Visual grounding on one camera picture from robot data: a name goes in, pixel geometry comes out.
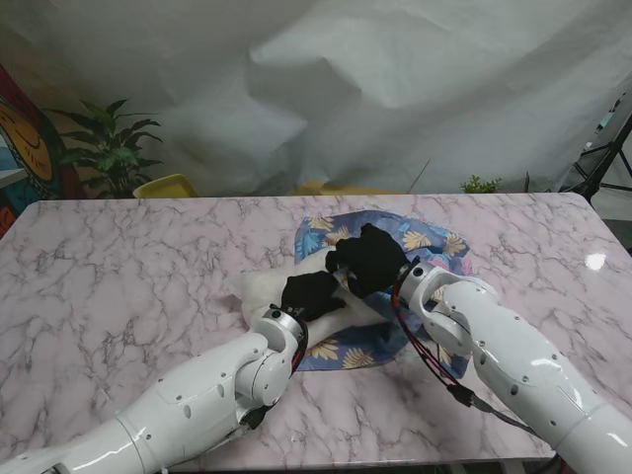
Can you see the white backdrop sheet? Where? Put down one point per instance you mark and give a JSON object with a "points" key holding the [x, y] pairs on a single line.
{"points": [[316, 89]]}

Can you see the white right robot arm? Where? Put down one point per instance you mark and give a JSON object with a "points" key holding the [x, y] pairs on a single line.
{"points": [[518, 355]]}

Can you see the colourful mural board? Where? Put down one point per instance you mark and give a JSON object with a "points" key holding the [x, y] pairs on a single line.
{"points": [[24, 148]]}

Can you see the yellow chair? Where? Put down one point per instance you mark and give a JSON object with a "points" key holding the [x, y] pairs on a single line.
{"points": [[165, 187]]}

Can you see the black tripod stand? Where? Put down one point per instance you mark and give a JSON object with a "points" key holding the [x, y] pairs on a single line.
{"points": [[605, 168]]}

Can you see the blue floral pillowcase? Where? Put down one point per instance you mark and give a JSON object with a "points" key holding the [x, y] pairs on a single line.
{"points": [[345, 353]]}

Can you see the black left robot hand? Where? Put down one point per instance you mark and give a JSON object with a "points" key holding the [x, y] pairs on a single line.
{"points": [[308, 296]]}

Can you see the large green potted plant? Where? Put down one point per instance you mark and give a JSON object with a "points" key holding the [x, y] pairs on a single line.
{"points": [[111, 148]]}

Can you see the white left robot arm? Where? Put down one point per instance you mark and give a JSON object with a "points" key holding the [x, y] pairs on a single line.
{"points": [[197, 400]]}

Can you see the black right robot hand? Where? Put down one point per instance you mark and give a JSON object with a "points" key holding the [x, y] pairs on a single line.
{"points": [[375, 261]]}

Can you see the thin brown stick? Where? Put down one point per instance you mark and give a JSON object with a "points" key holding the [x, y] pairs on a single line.
{"points": [[419, 175]]}

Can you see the small green plant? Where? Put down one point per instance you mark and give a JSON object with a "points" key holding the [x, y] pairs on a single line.
{"points": [[481, 185]]}

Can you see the white fluffy pillow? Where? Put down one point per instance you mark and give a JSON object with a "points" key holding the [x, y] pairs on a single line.
{"points": [[266, 291]]}

